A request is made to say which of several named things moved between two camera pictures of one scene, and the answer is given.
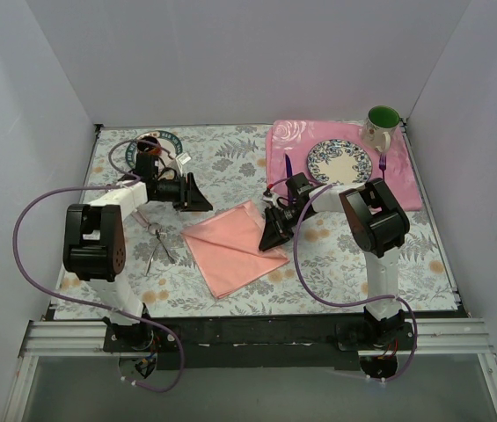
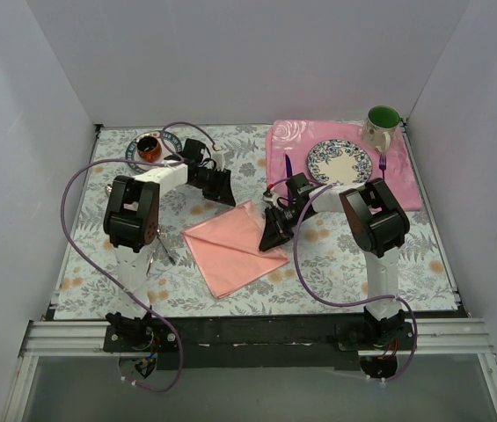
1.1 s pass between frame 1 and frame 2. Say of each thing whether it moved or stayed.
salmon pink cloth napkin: stayed
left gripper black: moved
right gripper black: stayed
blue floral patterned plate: stayed
